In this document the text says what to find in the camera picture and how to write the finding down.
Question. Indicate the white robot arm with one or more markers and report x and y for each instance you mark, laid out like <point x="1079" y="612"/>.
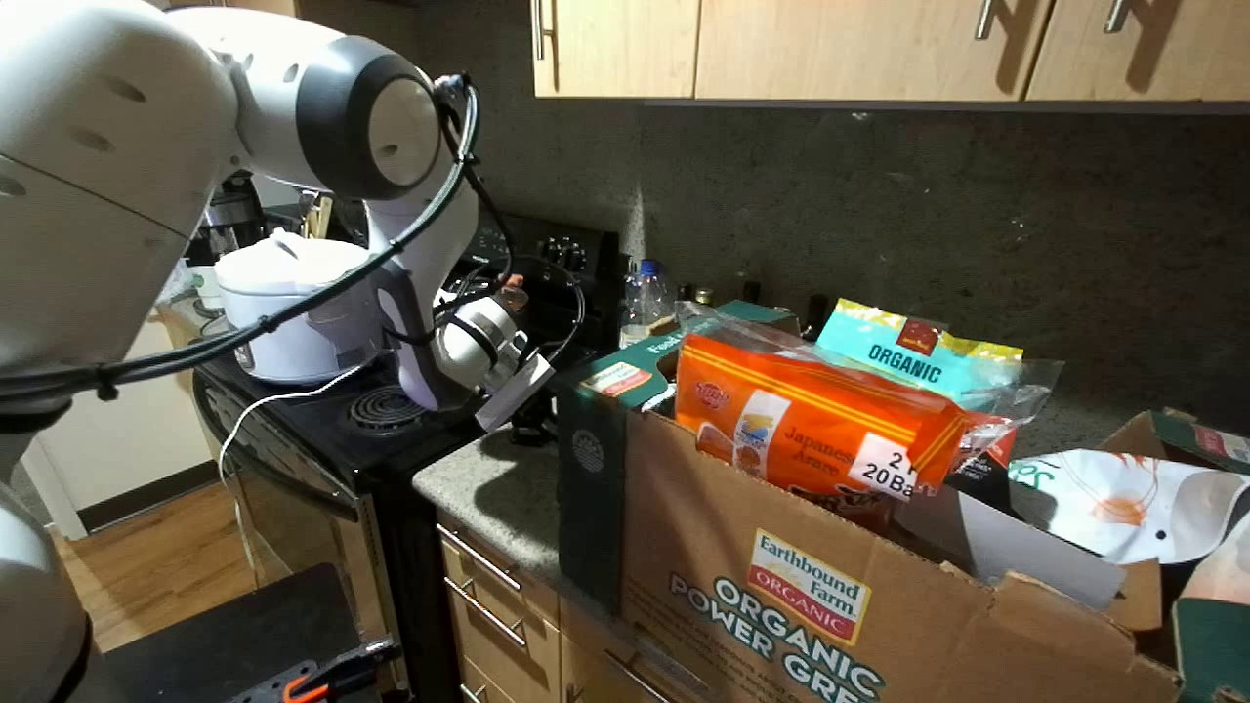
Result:
<point x="123" y="118"/>

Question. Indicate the green carton box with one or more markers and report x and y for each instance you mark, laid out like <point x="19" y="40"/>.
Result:
<point x="595" y="412"/>

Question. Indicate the orange bread packet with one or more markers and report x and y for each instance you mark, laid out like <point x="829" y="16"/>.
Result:
<point x="815" y="426"/>

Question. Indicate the large cardboard produce box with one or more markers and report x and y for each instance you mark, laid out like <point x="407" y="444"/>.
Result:
<point x="773" y="598"/>

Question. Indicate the clear water bottle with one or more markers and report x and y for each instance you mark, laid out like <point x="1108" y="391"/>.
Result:
<point x="647" y="301"/>

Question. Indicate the wooden counter drawers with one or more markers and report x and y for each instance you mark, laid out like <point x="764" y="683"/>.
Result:
<point x="526" y="641"/>

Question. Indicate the black stove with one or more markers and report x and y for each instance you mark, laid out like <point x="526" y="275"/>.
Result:
<point x="326" y="473"/>

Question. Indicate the white rice cooker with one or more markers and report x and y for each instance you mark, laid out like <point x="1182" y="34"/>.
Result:
<point x="277" y="279"/>

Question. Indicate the teal organic snack bag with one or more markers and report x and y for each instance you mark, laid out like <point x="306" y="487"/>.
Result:
<point x="924" y="352"/>

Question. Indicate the black case orange latch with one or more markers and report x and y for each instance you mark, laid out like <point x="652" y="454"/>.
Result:
<point x="250" y="648"/>

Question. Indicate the white orange patterned bag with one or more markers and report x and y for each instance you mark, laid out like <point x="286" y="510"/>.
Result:
<point x="1126" y="506"/>

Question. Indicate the wooden upper cabinets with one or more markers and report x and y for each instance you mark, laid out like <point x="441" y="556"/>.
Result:
<point x="978" y="54"/>

